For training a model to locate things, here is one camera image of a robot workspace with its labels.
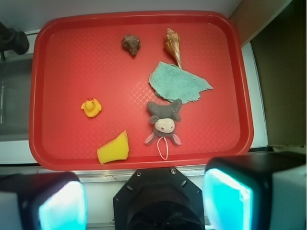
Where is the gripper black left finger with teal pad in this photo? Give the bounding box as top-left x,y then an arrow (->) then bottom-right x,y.
0,172 -> 87,230

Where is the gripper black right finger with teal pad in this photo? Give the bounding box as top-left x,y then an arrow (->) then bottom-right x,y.
203,152 -> 307,230

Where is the yellow sponge piece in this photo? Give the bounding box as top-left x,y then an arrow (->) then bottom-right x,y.
97,130 -> 130,164

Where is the yellow rubber duck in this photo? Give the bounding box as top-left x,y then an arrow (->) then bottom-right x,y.
81,97 -> 102,117

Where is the gray plush donkey toy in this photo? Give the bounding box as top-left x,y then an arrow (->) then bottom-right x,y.
144,98 -> 183,161

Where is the red plastic tray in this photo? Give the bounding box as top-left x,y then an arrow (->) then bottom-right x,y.
29,11 -> 254,170

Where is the teal cloth scrap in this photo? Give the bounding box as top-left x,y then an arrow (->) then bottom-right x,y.
148,62 -> 213,104

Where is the black clamp knob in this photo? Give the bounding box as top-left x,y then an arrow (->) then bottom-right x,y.
0,23 -> 30,61

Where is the brown spiral seashell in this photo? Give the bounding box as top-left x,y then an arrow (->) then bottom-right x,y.
165,28 -> 182,69

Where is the brown rock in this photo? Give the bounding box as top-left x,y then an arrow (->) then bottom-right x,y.
121,34 -> 141,57

